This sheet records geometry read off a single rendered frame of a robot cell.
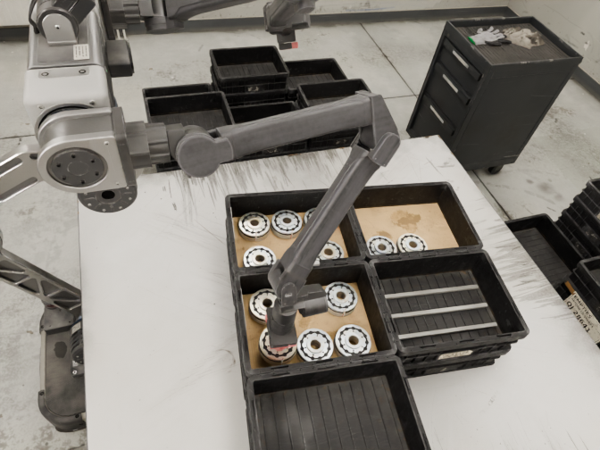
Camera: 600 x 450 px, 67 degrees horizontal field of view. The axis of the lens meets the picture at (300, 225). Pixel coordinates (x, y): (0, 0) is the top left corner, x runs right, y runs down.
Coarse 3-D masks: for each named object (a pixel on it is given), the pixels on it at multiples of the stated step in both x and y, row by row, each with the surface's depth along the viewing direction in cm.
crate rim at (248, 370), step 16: (240, 272) 128; (256, 272) 129; (368, 272) 133; (240, 288) 125; (240, 304) 122; (240, 320) 119; (384, 320) 125; (240, 336) 118; (384, 352) 118; (272, 368) 112; (288, 368) 112
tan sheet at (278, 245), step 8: (272, 216) 155; (272, 232) 151; (336, 232) 154; (240, 240) 147; (264, 240) 149; (272, 240) 149; (280, 240) 149; (288, 240) 150; (336, 240) 152; (240, 248) 145; (248, 248) 146; (272, 248) 147; (280, 248) 147; (344, 248) 150; (240, 256) 143; (280, 256) 145; (344, 256) 148; (240, 264) 142
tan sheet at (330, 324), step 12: (324, 288) 140; (360, 300) 138; (324, 312) 134; (360, 312) 136; (252, 324) 129; (300, 324) 131; (312, 324) 132; (324, 324) 132; (336, 324) 132; (348, 324) 133; (360, 324) 133; (252, 336) 127; (372, 336) 131; (252, 348) 125; (312, 348) 127; (372, 348) 129; (252, 360) 123
